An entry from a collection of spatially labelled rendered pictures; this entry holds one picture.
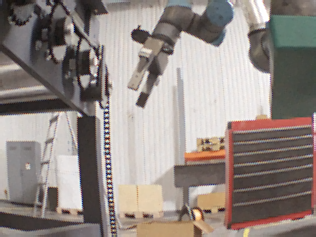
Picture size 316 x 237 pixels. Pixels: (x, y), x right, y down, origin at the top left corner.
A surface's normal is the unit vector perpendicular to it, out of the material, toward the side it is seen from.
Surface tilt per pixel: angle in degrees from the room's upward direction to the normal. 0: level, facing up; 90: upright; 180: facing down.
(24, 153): 90
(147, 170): 90
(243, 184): 90
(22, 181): 90
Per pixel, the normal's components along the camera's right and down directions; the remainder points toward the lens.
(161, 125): -0.09, -0.18
